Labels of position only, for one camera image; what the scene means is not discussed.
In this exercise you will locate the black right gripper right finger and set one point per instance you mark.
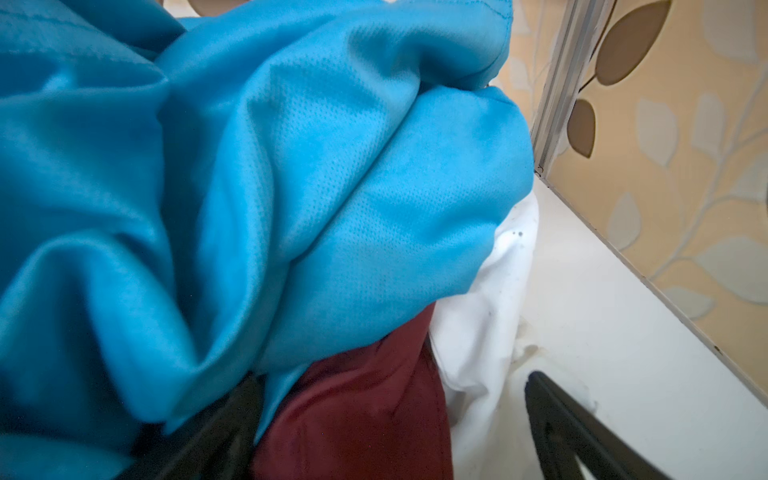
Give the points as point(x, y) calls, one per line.
point(568, 438)

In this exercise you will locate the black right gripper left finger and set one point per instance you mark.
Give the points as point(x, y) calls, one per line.
point(217, 443)

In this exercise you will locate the maroon cloth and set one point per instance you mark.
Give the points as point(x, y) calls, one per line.
point(376, 412)

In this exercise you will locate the white cloth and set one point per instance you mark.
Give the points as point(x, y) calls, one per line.
point(473, 335)

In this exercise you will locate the turquoise mesh cloth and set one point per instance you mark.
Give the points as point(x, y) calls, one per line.
point(193, 205)

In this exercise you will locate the aluminium frame post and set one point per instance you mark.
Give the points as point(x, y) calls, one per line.
point(580, 31)

